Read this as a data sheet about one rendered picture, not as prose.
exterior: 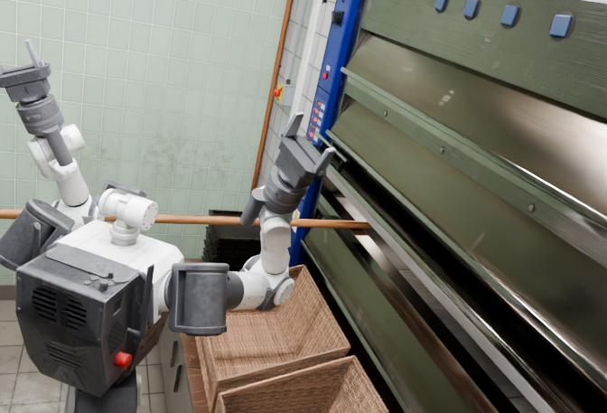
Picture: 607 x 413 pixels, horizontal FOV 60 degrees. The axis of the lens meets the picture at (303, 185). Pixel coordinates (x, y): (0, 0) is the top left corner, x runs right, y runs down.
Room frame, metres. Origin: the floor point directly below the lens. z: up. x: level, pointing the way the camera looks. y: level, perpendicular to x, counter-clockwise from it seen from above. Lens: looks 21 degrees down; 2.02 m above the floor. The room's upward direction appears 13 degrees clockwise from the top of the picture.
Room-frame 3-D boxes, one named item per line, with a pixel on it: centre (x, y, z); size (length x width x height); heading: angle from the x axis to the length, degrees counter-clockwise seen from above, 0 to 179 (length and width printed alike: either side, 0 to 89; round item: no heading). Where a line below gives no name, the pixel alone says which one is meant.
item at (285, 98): (2.66, 0.20, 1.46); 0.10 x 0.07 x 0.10; 24
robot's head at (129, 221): (1.02, 0.36, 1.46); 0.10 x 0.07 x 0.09; 79
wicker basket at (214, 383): (1.72, 0.03, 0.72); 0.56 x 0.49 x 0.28; 23
